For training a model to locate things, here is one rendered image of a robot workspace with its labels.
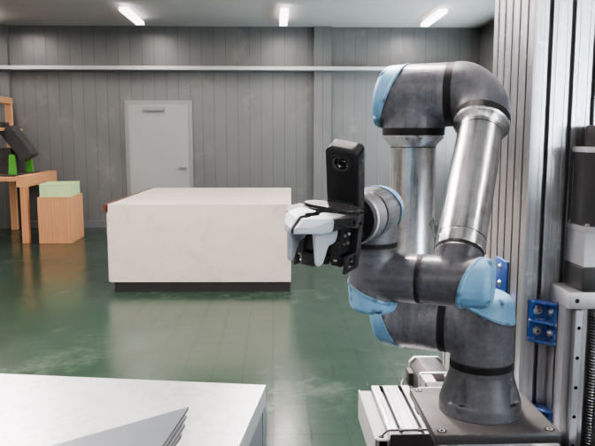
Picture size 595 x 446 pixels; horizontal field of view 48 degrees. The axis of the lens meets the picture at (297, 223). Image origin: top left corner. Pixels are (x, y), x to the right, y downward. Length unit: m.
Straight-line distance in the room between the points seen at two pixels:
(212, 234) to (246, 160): 5.02
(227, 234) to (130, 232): 0.96
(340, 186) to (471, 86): 0.41
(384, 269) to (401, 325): 0.29
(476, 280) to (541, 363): 0.56
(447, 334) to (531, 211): 0.33
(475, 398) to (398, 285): 0.35
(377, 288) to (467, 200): 0.19
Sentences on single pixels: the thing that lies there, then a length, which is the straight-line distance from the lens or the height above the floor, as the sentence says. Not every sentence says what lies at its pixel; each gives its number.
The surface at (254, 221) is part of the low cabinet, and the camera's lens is 6.70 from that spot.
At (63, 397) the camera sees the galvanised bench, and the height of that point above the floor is 1.05.
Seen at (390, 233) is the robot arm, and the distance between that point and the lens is 1.02.
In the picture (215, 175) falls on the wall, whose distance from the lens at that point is 11.70.
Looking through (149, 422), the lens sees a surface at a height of 1.07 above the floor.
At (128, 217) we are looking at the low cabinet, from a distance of 6.87.
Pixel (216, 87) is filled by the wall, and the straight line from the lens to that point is 11.71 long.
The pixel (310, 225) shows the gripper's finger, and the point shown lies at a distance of 0.76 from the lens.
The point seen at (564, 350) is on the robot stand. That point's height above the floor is 1.13.
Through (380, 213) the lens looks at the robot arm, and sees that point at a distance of 0.94.
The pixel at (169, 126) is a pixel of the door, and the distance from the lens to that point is 11.72.
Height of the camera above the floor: 1.55
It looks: 7 degrees down
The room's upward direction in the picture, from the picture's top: straight up
